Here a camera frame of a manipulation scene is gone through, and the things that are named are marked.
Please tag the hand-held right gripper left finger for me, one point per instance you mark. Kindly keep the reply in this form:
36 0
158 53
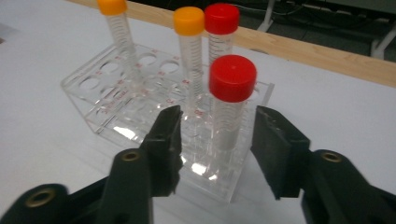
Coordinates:
163 149

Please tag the red-capped clear tube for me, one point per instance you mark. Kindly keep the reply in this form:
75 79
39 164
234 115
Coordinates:
221 18
233 77

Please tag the orange-capped clear tube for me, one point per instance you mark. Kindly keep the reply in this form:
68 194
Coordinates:
121 34
188 21

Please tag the clear acrylic tube rack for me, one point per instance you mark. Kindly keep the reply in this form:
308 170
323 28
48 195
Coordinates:
102 102

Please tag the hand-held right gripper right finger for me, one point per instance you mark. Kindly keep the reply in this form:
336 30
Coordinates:
280 155

